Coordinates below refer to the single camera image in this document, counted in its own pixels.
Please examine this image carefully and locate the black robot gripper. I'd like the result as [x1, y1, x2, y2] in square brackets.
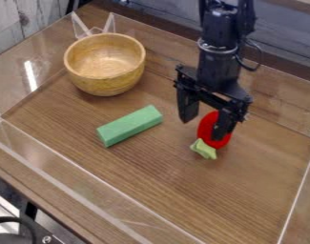
[173, 38, 252, 141]

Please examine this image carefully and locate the red plush radish toy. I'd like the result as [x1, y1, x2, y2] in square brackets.
[189, 111, 231, 160]

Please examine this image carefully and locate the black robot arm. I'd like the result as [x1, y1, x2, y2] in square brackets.
[173, 0, 255, 145]

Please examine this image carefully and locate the green rectangular block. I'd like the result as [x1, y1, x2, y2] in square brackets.
[96, 105, 163, 148]

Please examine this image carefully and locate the wooden bowl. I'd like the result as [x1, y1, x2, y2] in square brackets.
[63, 33, 145, 96]

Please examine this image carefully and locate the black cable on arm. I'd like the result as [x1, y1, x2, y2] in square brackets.
[235, 37, 264, 72]

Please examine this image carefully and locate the clear acrylic tray enclosure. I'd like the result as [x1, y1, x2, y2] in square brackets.
[0, 17, 310, 244]

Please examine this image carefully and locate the black metal table frame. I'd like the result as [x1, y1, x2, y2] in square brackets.
[17, 201, 68, 244]

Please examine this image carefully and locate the black cable lower left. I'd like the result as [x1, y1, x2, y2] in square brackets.
[0, 214, 35, 244]

